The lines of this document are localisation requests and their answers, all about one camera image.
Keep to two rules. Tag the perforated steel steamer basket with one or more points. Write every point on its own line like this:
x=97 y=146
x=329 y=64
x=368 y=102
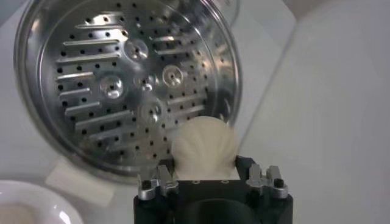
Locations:
x=106 y=91

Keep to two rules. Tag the white round plate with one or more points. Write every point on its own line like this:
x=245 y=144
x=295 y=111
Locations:
x=45 y=198

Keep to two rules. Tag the white steamed baozi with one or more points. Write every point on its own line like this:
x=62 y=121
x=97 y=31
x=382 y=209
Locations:
x=204 y=146

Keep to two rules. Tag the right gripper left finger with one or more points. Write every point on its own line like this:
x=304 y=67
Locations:
x=146 y=191

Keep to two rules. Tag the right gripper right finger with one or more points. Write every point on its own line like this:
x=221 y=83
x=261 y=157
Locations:
x=256 y=179

